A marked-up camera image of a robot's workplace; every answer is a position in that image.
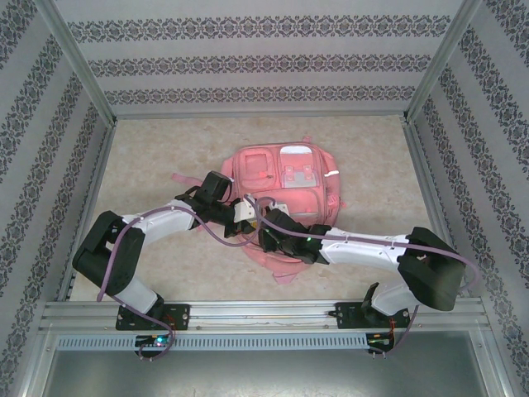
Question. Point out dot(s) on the right aluminium frame post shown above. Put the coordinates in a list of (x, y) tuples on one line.
[(442, 62)]

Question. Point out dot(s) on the pink school backpack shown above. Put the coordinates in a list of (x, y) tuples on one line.
[(256, 165)]

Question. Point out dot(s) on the aluminium mounting rail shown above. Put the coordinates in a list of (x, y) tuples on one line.
[(264, 310)]

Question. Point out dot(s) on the aluminium frame post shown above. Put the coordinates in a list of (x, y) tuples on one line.
[(78, 62), (442, 62)]

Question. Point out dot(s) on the controller circuit board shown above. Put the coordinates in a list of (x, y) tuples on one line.
[(159, 340), (380, 341)]

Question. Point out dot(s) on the left aluminium frame post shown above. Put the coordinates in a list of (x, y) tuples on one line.
[(78, 62)]

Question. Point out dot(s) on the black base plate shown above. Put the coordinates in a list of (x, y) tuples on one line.
[(347, 316), (177, 316)]

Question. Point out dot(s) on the grey metal tray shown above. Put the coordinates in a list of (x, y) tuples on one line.
[(264, 374)]

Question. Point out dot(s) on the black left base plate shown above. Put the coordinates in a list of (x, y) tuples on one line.
[(177, 316)]

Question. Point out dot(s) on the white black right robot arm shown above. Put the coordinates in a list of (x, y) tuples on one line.
[(359, 252)]

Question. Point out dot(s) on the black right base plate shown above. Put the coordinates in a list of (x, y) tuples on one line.
[(347, 316)]

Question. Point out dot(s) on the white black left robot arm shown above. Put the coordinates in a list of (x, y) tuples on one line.
[(165, 219)]

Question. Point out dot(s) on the right controller circuit board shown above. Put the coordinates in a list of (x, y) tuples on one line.
[(380, 341)]

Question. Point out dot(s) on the left controller circuit board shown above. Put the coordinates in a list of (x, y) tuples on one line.
[(159, 340)]

